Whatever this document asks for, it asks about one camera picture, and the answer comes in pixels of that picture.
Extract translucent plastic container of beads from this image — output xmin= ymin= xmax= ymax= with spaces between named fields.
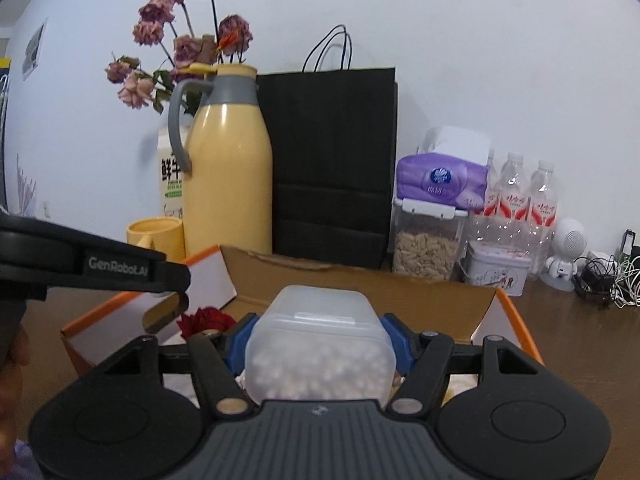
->
xmin=244 ymin=285 xmax=396 ymax=405

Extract person's left hand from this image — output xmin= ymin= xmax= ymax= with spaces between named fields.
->
xmin=0 ymin=327 xmax=32 ymax=474

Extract orange cardboard box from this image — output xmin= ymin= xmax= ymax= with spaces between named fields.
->
xmin=61 ymin=246 xmax=540 ymax=375

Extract red artificial rose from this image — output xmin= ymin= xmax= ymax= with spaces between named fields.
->
xmin=177 ymin=307 xmax=236 ymax=340

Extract clear jar of seeds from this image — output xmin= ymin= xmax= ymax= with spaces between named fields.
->
xmin=393 ymin=198 xmax=469 ymax=281

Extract white tin box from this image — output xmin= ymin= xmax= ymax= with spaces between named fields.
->
xmin=461 ymin=240 xmax=532 ymax=297

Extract yellow ceramic mug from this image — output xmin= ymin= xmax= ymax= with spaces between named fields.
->
xmin=126 ymin=217 xmax=186 ymax=262

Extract yellow thermos jug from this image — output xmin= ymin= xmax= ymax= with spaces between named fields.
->
xmin=167 ymin=63 xmax=272 ymax=255

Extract white milk carton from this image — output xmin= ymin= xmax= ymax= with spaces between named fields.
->
xmin=156 ymin=127 xmax=183 ymax=218

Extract water bottle left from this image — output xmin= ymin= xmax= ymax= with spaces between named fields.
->
xmin=482 ymin=150 xmax=499 ymax=217

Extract water bottle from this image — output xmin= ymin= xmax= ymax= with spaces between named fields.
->
xmin=496 ymin=153 xmax=529 ymax=249
xmin=528 ymin=159 xmax=559 ymax=278
xmin=482 ymin=150 xmax=499 ymax=217

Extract purple tissue pack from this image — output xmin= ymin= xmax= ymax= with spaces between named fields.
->
xmin=395 ymin=126 xmax=490 ymax=211

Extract water bottle middle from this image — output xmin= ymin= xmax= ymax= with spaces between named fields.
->
xmin=496 ymin=153 xmax=529 ymax=249

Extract water bottle right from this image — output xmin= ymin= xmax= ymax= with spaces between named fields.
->
xmin=528 ymin=159 xmax=559 ymax=278

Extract white robot figurine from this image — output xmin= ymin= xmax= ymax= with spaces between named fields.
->
xmin=540 ymin=218 xmax=588 ymax=292

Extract black paper shopping bag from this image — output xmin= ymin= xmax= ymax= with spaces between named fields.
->
xmin=257 ymin=25 xmax=398 ymax=269

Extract dried pink rose bouquet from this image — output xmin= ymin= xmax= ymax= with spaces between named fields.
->
xmin=105 ymin=0 xmax=254 ymax=114

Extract wall picture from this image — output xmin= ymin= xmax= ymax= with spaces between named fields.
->
xmin=22 ymin=20 xmax=48 ymax=80

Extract tangled charger cables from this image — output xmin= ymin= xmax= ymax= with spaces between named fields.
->
xmin=572 ymin=228 xmax=640 ymax=310

